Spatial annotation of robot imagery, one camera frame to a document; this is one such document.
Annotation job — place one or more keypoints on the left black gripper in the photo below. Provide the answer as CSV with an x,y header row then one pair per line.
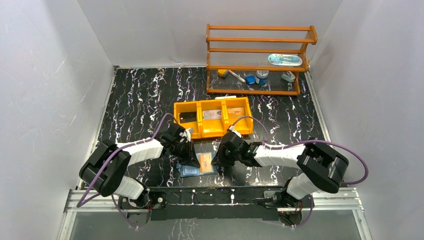
x,y
185,149

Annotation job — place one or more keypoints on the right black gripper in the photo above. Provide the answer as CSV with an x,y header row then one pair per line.
x,y
219,158

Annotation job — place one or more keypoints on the blue card holder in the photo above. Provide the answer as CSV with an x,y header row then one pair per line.
x,y
190,171

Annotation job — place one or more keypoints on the orange credit card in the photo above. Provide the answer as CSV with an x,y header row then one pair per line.
x,y
205,160
235,112

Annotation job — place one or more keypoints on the yellow three-compartment bin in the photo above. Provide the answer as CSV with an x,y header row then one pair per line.
x,y
205,129

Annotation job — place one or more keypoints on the orange wooden shelf rack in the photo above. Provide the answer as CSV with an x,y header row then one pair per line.
x,y
245,49

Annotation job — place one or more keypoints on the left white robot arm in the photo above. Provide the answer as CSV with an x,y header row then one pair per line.
x,y
107,165

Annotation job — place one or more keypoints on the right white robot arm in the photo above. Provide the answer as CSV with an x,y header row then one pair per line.
x,y
323,168

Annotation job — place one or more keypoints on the silver credit card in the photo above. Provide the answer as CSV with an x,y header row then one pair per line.
x,y
214,114

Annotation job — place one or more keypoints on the black credit card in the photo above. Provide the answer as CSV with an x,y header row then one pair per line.
x,y
188,117

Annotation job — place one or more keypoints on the white rectangular box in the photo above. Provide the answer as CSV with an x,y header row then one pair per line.
x,y
226,96

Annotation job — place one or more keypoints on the blue small box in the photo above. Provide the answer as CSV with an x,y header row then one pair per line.
x,y
250,79

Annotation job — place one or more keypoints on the yellow sponge block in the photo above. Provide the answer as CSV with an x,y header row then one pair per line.
x,y
222,73

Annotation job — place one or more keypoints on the white marker pen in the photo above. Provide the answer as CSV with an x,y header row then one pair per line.
x,y
237,76

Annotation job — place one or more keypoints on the grey tape dispenser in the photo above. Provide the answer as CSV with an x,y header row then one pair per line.
x,y
288,76

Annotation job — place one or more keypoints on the blue blister pack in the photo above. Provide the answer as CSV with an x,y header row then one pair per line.
x,y
289,60

